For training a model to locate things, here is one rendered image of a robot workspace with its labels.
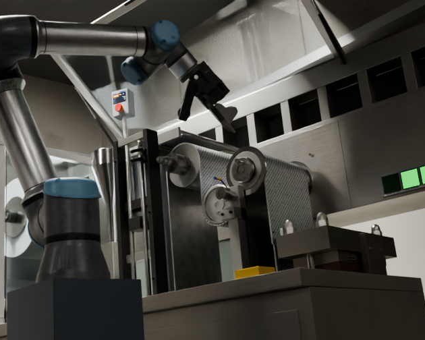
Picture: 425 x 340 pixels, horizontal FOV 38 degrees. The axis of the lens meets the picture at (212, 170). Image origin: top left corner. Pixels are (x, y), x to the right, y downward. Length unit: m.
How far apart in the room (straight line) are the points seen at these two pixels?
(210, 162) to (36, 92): 3.56
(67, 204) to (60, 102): 4.22
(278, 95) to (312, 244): 0.77
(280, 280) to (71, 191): 0.49
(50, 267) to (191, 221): 0.89
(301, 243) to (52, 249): 0.67
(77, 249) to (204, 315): 0.41
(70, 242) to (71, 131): 4.19
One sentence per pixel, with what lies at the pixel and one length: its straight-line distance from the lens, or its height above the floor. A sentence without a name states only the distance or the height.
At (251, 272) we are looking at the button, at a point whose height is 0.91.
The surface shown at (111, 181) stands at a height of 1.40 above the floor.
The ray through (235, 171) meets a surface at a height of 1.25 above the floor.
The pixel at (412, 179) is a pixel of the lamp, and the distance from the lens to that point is 1.94.
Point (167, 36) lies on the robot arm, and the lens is 1.56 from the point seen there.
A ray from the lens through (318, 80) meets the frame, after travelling 2.19.
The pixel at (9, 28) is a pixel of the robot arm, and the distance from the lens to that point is 1.47.
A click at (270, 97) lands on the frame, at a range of 2.28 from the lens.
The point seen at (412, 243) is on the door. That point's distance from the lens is 3.25.
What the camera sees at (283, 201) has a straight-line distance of 1.86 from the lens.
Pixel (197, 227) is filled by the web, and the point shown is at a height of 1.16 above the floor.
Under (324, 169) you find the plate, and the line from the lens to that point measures 2.09.
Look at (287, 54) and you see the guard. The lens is 2.25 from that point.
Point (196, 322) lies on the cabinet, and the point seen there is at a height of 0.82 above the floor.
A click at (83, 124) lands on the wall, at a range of 5.56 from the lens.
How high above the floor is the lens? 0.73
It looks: 17 degrees up
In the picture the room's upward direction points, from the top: 5 degrees counter-clockwise
